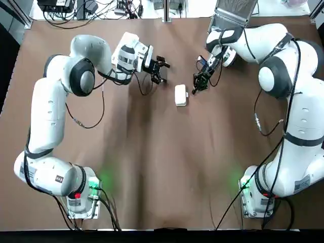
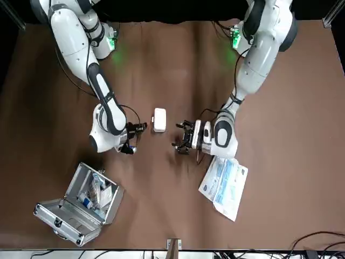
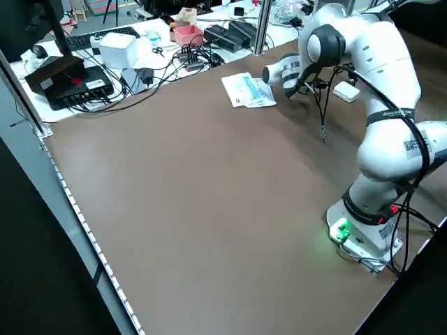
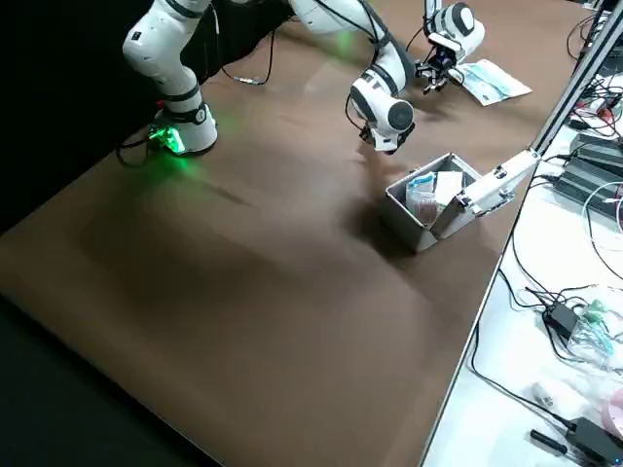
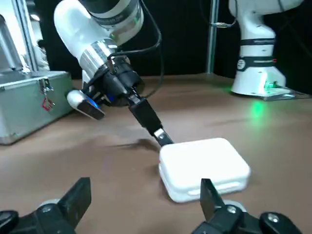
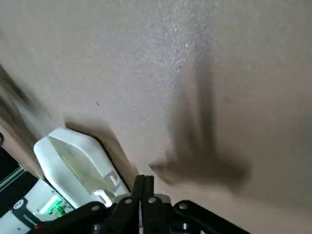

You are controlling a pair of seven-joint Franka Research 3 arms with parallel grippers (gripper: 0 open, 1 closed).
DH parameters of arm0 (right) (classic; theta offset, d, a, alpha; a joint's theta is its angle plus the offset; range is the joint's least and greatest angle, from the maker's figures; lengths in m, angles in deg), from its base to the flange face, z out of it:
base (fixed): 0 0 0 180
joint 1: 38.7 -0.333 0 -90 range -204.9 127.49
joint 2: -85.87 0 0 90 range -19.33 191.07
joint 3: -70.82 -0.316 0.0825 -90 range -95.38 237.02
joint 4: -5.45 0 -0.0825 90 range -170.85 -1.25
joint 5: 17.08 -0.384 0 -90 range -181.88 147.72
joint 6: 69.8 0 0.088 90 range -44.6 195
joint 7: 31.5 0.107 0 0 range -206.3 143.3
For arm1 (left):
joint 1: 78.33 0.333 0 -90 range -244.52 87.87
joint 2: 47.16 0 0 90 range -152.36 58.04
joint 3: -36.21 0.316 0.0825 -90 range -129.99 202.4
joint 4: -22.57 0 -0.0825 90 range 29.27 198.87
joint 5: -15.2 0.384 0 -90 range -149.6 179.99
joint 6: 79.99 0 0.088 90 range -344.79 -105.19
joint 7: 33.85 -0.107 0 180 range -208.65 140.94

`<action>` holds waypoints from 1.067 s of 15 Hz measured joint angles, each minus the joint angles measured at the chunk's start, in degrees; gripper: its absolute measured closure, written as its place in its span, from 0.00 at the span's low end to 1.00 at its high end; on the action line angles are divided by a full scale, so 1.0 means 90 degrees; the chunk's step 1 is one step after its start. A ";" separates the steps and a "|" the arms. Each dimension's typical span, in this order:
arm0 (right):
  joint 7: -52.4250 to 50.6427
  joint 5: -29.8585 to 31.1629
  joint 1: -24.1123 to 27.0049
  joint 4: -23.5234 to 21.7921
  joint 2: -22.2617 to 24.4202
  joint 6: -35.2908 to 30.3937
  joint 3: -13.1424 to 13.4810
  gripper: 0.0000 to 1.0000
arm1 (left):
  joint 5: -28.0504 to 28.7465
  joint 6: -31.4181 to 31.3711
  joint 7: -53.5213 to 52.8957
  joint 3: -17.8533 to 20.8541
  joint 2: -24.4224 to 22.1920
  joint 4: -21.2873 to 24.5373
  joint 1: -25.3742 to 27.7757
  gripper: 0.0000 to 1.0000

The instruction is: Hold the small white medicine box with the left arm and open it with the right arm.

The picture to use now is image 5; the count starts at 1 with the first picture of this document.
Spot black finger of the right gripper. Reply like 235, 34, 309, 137
136, 97, 175, 146
127, 97, 169, 148

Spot small white medicine box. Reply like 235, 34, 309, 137
158, 137, 252, 203

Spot person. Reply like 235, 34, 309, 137
34, 39, 49, 72

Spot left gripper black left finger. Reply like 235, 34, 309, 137
0, 177, 92, 234

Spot aluminium frame post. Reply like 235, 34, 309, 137
207, 0, 218, 74
13, 0, 39, 72

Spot silver aluminium case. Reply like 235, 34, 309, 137
0, 14, 74, 146

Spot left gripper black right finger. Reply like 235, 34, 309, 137
192, 178, 303, 234

